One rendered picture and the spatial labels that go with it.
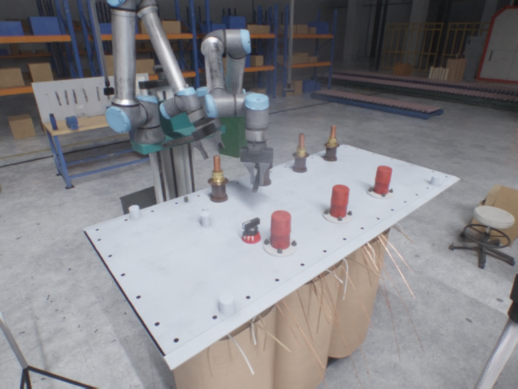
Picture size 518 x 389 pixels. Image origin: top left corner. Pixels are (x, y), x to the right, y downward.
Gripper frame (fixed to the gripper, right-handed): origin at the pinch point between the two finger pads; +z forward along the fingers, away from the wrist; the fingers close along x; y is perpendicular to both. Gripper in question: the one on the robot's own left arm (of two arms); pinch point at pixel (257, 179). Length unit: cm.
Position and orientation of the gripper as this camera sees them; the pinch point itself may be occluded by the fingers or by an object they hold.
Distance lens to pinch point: 134.5
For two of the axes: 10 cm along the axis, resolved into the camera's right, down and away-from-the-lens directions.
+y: 1.2, -4.4, 8.9
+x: -9.9, -0.5, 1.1
